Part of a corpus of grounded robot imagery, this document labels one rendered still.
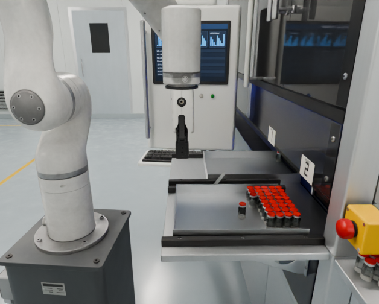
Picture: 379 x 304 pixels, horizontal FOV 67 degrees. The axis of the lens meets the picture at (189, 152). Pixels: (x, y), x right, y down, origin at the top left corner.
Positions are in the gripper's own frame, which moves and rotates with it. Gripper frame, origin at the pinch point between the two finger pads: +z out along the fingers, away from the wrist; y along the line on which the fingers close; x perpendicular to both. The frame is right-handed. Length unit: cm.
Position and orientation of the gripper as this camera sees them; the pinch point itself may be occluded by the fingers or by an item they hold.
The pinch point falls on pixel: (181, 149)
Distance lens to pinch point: 70.2
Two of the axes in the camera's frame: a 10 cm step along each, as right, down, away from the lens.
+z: 0.0, 9.5, 3.3
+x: -10.0, 0.1, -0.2
